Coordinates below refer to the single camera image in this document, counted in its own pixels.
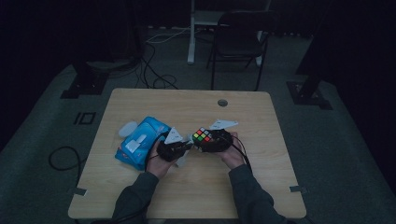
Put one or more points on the multicoloured puzzle cube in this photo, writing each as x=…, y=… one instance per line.
x=201, y=135

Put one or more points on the black stand base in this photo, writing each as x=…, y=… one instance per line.
x=308, y=93
x=85, y=84

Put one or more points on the person's right hand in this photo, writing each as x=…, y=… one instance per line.
x=233, y=157

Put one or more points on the grey table grommet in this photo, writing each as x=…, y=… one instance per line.
x=222, y=103

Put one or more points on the grey round stand base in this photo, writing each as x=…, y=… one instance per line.
x=109, y=64

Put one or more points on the grey tape strip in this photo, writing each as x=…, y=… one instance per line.
x=297, y=188
x=80, y=191

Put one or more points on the black folding chair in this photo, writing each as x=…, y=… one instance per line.
x=239, y=40

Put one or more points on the person's left hand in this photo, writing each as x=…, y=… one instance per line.
x=157, y=165

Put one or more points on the blue wet wipes packet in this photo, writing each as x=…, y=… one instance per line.
x=140, y=143

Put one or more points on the white wet wipe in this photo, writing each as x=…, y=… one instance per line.
x=182, y=160

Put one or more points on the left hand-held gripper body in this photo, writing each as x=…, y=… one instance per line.
x=169, y=150

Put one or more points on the white oval lid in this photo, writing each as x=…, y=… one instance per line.
x=127, y=128

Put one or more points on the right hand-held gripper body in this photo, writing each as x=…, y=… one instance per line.
x=219, y=141

